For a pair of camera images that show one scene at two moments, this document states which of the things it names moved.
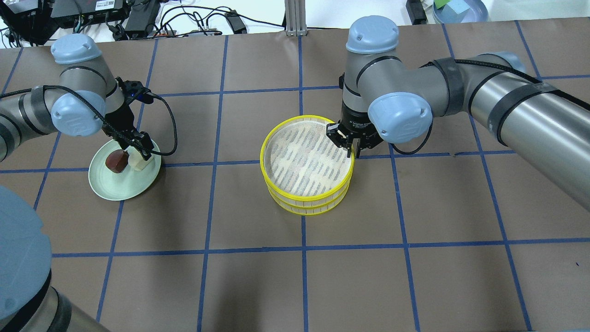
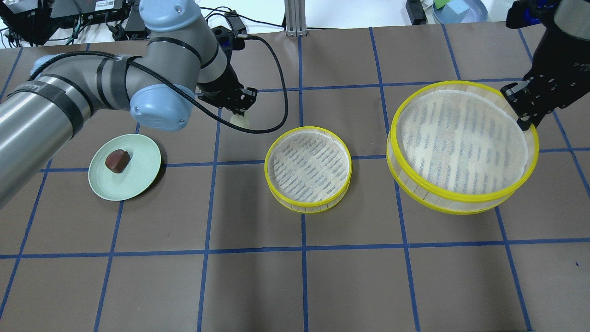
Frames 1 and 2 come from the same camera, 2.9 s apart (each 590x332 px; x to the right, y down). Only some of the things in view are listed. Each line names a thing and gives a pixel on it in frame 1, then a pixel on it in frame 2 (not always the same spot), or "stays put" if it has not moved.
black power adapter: (235, 22) stays put
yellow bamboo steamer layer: (301, 163) → (456, 147)
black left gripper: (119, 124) → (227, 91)
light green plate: (125, 185) stays put
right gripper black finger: (358, 147) → (528, 117)
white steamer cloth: (302, 158) → (461, 142)
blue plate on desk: (478, 12) stays put
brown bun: (117, 160) stays put
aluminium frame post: (295, 19) stays put
